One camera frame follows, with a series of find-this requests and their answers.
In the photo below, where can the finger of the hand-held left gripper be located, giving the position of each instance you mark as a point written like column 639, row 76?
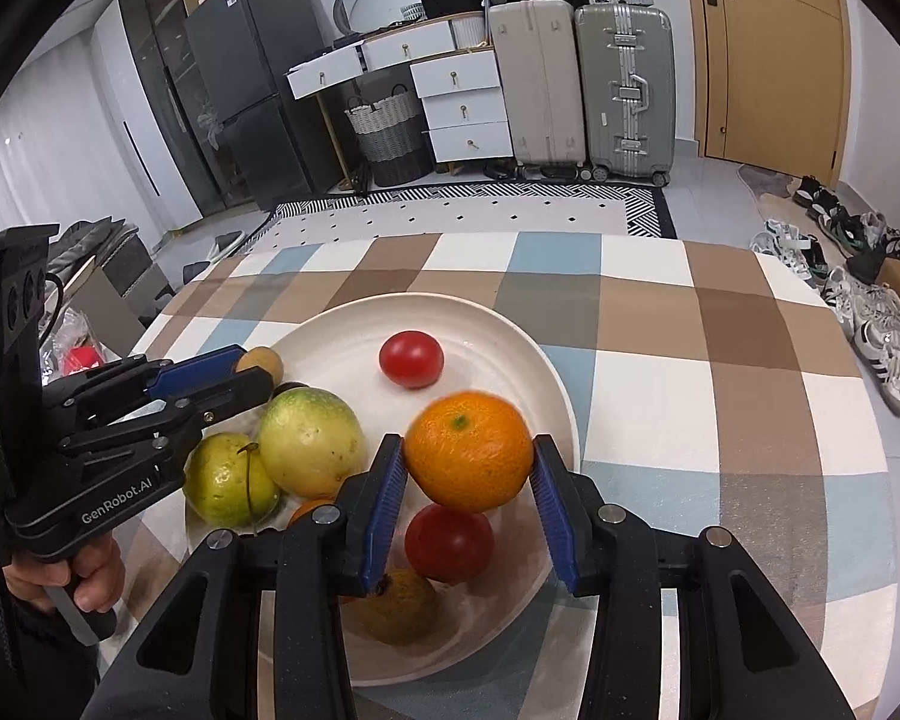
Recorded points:
column 195, row 371
column 225, row 397

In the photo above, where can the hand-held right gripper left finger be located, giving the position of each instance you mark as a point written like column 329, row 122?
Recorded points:
column 386, row 510

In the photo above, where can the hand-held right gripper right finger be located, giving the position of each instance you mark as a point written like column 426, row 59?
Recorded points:
column 551, row 510

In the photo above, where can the small brown fruit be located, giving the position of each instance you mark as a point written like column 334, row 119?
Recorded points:
column 264, row 361

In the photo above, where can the red tomato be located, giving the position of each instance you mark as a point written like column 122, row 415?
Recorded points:
column 448, row 542
column 412, row 358

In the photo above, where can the orange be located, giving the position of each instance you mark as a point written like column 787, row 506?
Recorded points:
column 469, row 450
column 307, row 514

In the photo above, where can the cream round plate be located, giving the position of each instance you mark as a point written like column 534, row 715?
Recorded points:
column 487, row 360

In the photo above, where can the person's left hand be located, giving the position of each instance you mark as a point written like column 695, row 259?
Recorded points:
column 94, row 577

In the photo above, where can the small dark fruit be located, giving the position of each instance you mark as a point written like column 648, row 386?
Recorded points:
column 291, row 390

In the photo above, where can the yellow-green round fruit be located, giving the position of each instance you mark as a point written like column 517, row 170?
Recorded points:
column 311, row 441
column 225, row 480

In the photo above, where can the yellow-brown round fruit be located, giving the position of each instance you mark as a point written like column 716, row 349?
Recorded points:
column 401, row 607

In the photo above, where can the grey slipper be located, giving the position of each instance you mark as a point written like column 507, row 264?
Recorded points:
column 197, row 271
column 227, row 242

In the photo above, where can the red packet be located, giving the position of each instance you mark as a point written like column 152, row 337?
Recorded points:
column 84, row 358

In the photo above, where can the cardboard box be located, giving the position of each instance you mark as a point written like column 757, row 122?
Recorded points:
column 120, row 285

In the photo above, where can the grey jacket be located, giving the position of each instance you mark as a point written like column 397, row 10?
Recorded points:
column 90, row 240

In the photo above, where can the checked tablecloth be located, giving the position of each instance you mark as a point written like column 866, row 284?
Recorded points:
column 720, row 390

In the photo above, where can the white curtain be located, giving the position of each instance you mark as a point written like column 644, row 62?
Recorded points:
column 37, row 180

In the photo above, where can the white wardrobe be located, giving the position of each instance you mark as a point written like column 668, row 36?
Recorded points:
column 120, row 127

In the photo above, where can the dark grey refrigerator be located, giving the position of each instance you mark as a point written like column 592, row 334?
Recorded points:
column 262, row 90

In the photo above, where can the black and white patterned rug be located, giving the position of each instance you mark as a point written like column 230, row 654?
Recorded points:
column 457, row 217

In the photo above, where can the dark glass cabinet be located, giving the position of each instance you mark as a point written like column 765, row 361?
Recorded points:
column 157, row 75

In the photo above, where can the grey woven basket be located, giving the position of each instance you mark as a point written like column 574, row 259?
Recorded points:
column 390, row 139

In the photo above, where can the pile of shoes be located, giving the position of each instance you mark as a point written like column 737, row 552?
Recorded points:
column 862, row 315

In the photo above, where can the white drawer dresser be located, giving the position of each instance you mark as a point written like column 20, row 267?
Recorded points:
column 465, row 105

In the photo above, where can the grey door mat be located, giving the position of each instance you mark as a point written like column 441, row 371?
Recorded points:
column 765, row 181

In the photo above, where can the silver suitcase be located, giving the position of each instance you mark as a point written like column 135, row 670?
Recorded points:
column 626, row 90

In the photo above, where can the beige suitcase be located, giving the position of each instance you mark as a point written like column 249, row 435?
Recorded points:
column 536, row 82

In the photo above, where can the wooden door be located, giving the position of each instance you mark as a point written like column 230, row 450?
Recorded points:
column 780, row 52

